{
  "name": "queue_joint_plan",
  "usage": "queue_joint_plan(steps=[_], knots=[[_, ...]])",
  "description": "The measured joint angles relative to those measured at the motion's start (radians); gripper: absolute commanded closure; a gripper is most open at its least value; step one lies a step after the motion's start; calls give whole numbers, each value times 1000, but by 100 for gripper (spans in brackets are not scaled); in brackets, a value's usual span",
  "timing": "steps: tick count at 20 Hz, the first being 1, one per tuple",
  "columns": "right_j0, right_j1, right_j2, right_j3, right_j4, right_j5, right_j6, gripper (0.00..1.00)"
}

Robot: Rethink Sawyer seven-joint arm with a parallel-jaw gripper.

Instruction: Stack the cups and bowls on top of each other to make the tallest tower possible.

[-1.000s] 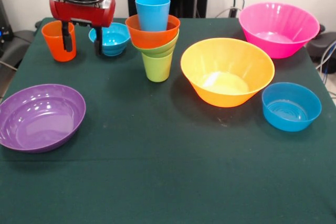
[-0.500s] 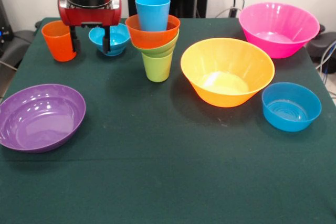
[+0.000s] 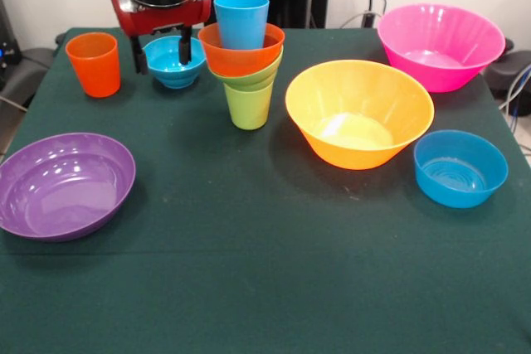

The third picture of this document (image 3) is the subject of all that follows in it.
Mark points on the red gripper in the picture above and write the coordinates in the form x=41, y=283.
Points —
x=166, y=18

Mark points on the orange round bowl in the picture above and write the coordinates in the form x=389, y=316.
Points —
x=232, y=64

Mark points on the blue plastic cup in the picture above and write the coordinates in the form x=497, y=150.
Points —
x=240, y=26

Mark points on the green stepped bowl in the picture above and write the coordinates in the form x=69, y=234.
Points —
x=253, y=78

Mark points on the light blue stepped bowl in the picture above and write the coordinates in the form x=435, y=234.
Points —
x=166, y=68

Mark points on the orange plastic cup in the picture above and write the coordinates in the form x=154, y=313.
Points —
x=97, y=72

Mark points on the green plastic cup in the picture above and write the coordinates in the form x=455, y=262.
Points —
x=249, y=109

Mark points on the black computer case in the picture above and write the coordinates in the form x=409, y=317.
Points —
x=8, y=47

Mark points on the large purple bowl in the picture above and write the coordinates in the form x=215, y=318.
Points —
x=62, y=188

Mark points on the large yellow-orange bowl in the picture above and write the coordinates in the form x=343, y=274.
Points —
x=357, y=101

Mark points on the black power adapter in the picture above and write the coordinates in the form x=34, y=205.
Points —
x=368, y=19

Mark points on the dark green tablecloth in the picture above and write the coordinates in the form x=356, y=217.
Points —
x=290, y=287

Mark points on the large pink bowl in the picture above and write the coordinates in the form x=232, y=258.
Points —
x=439, y=39

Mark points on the blue round bowl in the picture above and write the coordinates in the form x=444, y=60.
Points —
x=460, y=180

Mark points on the black equipment base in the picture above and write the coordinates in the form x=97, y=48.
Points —
x=512, y=70

